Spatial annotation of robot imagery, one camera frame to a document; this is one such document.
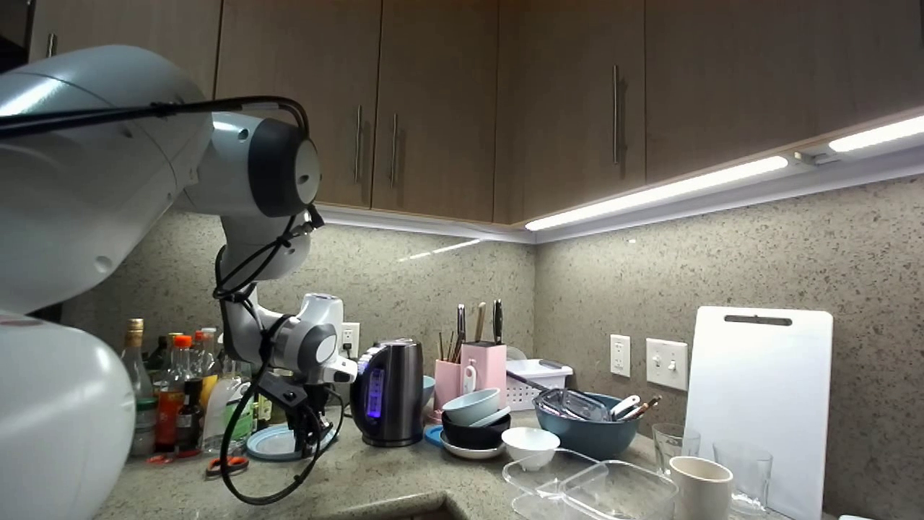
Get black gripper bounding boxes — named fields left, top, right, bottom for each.
left=277, top=377, right=333, bottom=457

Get light blue round lid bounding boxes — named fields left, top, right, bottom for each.
left=242, top=419, right=342, bottom=465

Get kitchen sink basin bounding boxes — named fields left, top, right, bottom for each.
left=304, top=487, right=477, bottom=520

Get black electric kettle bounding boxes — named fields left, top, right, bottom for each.
left=346, top=337, right=427, bottom=449

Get small red tool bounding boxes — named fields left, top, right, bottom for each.
left=203, top=449, right=251, bottom=480

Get red capped sauce bottle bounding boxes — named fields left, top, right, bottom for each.
left=190, top=327, right=223, bottom=406

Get orange capped sauce bottle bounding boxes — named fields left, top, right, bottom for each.
left=152, top=331, right=204, bottom=457

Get pink utensil holder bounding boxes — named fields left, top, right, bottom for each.
left=433, top=355, right=464, bottom=413

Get white plate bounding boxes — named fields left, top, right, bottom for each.
left=438, top=435, right=506, bottom=461

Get grey-blue ceramic bowl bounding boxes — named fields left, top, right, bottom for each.
left=464, top=405, right=515, bottom=433
left=443, top=387, right=509, bottom=429

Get dark ceramic bowl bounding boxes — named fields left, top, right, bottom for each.
left=438, top=409, right=516, bottom=449

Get tall clear glass bottle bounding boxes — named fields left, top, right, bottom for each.
left=119, top=314, right=158, bottom=461

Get pink knife block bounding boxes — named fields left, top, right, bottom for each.
left=459, top=341, right=510, bottom=399

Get small white bowl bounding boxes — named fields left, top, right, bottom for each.
left=499, top=423, right=562, bottom=471

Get white plastic basket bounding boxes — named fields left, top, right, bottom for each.
left=506, top=355, right=578, bottom=413

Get metal whisk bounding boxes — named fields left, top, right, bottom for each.
left=509, top=371, right=607, bottom=423

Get dark blue bowl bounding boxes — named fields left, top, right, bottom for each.
left=532, top=387, right=643, bottom=461

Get metal utensils bundle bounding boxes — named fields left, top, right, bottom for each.
left=607, top=390, right=664, bottom=423

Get white mug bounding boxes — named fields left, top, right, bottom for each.
left=664, top=454, right=736, bottom=520

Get clear drinking glass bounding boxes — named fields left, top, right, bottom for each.
left=708, top=442, right=780, bottom=514

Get long under-cabinet light strip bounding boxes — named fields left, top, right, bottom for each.
left=522, top=152, right=792, bottom=233

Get white cutting board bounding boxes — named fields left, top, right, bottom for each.
left=679, top=302, right=837, bottom=520

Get short under-cabinet light strip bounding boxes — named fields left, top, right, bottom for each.
left=822, top=113, right=924, bottom=158

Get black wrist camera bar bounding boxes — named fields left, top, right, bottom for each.
left=251, top=370, right=292, bottom=406

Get dark handled kitchen knife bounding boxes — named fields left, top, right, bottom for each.
left=453, top=302, right=472, bottom=361

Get white wall outlet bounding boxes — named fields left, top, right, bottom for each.
left=607, top=331, right=636, bottom=380

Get brown wooden wall cabinets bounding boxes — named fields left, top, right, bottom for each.
left=27, top=0, right=924, bottom=224

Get white double light switch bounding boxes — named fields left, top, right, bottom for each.
left=643, top=334, right=691, bottom=392

